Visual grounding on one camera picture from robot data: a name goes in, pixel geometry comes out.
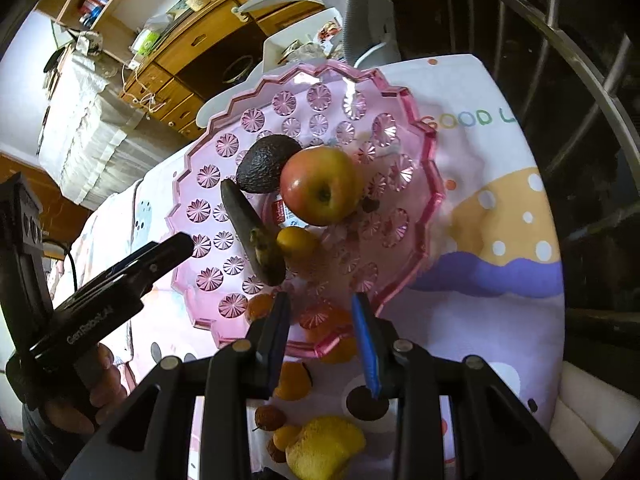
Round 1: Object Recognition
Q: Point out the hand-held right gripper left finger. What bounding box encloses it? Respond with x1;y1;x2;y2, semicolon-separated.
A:
62;291;293;480

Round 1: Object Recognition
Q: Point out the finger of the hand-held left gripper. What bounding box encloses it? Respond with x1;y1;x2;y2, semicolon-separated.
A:
72;272;154;311
97;232;195;286

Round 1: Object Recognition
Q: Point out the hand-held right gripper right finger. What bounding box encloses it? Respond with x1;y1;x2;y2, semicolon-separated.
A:
350;292;581;480

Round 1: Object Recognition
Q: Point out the orange mandarin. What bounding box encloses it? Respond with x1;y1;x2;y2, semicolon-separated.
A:
246;293;275;324
273;362;314;401
304;306;359;365

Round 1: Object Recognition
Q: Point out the pink plastic fruit bowl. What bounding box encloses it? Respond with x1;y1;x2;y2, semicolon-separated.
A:
165;58;447;359

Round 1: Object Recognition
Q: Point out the person's left forearm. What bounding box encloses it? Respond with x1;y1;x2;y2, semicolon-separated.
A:
0;402;98;480

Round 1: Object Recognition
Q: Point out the person's left hand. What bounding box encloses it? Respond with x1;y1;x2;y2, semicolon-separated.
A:
40;342;128;436

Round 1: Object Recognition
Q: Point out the dark round plum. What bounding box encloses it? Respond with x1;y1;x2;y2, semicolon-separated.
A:
346;384;390;422

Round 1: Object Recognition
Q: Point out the dark overripe banana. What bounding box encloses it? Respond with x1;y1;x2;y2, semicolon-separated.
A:
220;178;287;287

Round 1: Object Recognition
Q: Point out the brown lychee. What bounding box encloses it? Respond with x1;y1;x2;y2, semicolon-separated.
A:
254;404;288;432

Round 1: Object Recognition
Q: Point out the small yellow lemon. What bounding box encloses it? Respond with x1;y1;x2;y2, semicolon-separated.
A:
276;226;321;261

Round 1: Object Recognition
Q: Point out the small orange kumquat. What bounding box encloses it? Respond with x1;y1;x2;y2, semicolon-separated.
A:
272;424;303;452

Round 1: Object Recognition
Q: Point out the large yellow fruit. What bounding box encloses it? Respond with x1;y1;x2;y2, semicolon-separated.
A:
285;415;367;480

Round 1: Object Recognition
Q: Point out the dark avocado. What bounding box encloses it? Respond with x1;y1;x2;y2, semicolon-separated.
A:
235;135;303;195

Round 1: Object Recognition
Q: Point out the white cloth covered furniture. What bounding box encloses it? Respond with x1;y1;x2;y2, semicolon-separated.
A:
37;42;168;212

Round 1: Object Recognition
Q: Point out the red apple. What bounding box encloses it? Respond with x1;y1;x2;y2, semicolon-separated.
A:
279;146;366;227

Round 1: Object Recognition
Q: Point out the wooden cabinet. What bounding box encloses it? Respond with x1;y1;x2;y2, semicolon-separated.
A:
119;0;331;141

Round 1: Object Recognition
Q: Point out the printed pastel tablecloth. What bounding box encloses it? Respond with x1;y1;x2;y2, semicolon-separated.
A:
50;53;567;480

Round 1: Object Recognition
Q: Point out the white cushion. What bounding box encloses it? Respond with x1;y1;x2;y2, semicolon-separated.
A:
549;360;632;480

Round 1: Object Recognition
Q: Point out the metal railing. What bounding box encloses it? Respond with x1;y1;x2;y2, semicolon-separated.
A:
439;0;640;243

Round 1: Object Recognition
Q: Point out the black cable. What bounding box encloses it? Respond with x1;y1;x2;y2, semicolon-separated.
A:
42;240;80;293

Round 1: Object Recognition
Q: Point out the grey hose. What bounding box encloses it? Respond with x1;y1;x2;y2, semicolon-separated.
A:
344;0;375;63

